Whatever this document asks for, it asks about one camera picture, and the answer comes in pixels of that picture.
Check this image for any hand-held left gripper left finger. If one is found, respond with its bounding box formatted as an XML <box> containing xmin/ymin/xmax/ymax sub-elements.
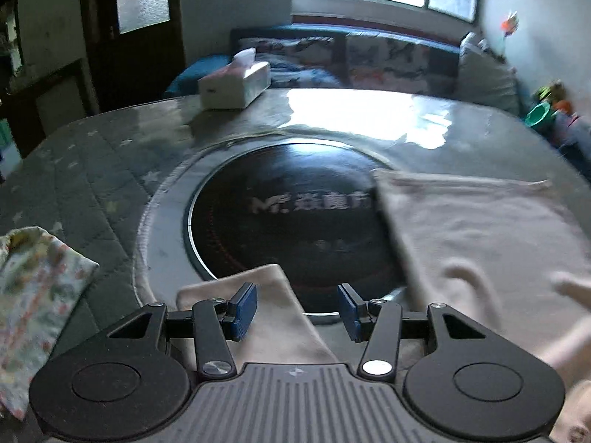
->
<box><xmin>107</xmin><ymin>282</ymin><xmax>258</xmax><ymax>381</ymax></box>

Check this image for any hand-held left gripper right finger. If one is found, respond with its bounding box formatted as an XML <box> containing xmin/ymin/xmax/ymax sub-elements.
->
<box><xmin>338</xmin><ymin>283</ymin><xmax>485</xmax><ymax>383</ymax></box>

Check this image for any cream white garment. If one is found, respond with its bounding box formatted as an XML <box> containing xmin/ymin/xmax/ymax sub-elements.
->
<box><xmin>178</xmin><ymin>168</ymin><xmax>591</xmax><ymax>381</ymax></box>

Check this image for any round black induction cooktop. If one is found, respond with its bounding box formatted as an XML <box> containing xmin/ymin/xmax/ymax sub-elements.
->
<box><xmin>187</xmin><ymin>142</ymin><xmax>409</xmax><ymax>317</ymax></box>

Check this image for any floral print cloth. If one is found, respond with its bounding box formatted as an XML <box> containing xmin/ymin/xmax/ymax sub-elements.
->
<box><xmin>0</xmin><ymin>226</ymin><xmax>100</xmax><ymax>420</ymax></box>

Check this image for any white tissue box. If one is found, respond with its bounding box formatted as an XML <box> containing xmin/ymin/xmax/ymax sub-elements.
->
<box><xmin>198</xmin><ymin>48</ymin><xmax>271</xmax><ymax>110</ymax></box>

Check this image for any dark blue sofa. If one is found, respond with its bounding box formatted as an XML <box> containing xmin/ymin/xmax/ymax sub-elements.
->
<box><xmin>164</xmin><ymin>24</ymin><xmax>522</xmax><ymax>114</ymax></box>

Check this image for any butterfly print cushion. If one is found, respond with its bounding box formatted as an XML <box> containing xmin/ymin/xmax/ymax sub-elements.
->
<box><xmin>345</xmin><ymin>33</ymin><xmax>459</xmax><ymax>97</ymax></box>
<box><xmin>236</xmin><ymin>36</ymin><xmax>346</xmax><ymax>87</ymax></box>

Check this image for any green plastic bowl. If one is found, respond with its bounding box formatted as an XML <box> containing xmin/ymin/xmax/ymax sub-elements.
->
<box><xmin>525</xmin><ymin>102</ymin><xmax>556</xmax><ymax>129</ymax></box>

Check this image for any plain grey cushion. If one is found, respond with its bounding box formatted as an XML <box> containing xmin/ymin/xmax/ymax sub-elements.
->
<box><xmin>456</xmin><ymin>32</ymin><xmax>522</xmax><ymax>115</ymax></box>

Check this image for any dark wooden door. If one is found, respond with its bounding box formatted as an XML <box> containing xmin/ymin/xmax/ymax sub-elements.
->
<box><xmin>78</xmin><ymin>0</ymin><xmax>186</xmax><ymax>112</ymax></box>

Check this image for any colourful wall decoration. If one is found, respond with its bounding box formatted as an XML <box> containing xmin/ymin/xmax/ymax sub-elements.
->
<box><xmin>500</xmin><ymin>10</ymin><xmax>521</xmax><ymax>38</ymax></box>

